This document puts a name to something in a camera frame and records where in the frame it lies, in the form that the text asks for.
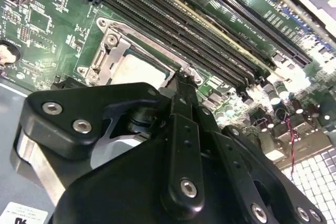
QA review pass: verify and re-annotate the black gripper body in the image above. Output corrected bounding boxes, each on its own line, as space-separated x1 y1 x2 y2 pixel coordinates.
52 103 247 224

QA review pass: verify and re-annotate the silver CPU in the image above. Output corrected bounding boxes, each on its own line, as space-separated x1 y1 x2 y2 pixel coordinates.
109 50 181 89

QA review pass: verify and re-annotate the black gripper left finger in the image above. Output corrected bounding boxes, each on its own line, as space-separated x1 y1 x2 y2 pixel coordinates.
10 74 207 220

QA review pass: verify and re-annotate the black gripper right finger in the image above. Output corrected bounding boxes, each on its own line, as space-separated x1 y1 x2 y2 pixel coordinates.
187 77 328 224

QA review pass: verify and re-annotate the metal socket cover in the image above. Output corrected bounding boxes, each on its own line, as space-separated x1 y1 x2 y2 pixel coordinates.
98 28 192 91

